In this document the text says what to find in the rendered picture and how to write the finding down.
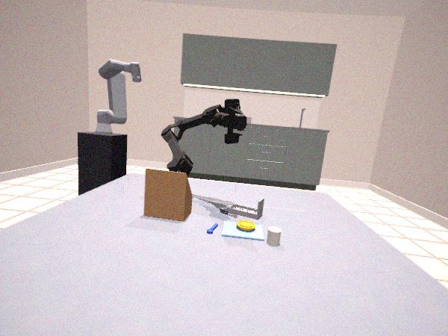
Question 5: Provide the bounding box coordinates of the white dish rack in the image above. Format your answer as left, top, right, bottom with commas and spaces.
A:
228, 197, 264, 219

